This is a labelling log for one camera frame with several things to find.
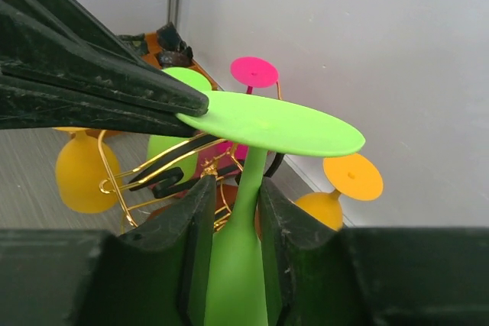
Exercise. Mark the dark pouch tray back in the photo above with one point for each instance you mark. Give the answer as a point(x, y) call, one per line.
point(175, 51)

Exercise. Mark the green wine glass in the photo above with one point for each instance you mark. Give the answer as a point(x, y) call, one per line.
point(236, 291)
point(158, 144)

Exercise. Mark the orange wine glass back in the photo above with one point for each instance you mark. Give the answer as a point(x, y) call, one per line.
point(80, 169)

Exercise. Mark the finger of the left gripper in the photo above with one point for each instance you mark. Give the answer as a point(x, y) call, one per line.
point(30, 104)
point(60, 43)

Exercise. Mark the orange wine glass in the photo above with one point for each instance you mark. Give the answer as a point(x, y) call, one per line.
point(80, 169)
point(353, 176)

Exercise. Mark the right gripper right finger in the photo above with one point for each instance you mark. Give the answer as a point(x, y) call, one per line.
point(314, 275)

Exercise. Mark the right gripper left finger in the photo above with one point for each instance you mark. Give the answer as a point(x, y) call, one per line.
point(156, 274)

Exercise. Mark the pink wine glass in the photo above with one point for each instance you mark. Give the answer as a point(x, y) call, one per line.
point(255, 73)

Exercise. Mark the wooden tray organizer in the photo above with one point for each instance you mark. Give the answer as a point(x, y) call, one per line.
point(148, 48)

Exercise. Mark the gold wire wine glass rack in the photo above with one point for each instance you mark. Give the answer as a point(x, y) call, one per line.
point(215, 156)

